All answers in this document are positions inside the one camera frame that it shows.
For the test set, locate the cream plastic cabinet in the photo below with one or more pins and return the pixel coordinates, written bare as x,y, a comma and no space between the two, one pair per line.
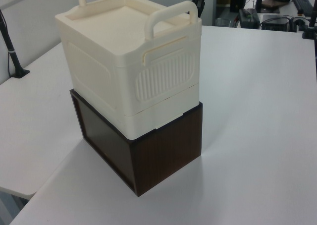
99,31

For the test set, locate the clear glass cup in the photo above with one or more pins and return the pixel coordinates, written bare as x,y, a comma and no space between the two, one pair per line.
223,22

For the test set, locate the black power adapter block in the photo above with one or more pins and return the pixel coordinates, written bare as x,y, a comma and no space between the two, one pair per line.
248,20

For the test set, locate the brown wooden board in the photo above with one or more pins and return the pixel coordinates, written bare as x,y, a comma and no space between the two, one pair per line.
271,3

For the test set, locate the black flat electronics box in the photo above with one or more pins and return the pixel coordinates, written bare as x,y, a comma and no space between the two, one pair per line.
277,24

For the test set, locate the black keyboard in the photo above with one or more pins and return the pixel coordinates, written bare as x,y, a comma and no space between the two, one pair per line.
303,4

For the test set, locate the black clamp stand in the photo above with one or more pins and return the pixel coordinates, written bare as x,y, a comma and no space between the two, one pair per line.
308,33

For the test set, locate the dark brown wooden drawer box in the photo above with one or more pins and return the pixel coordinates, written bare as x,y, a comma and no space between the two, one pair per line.
168,140

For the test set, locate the black camera stand pole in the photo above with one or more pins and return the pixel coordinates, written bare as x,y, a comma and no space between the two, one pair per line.
12,59

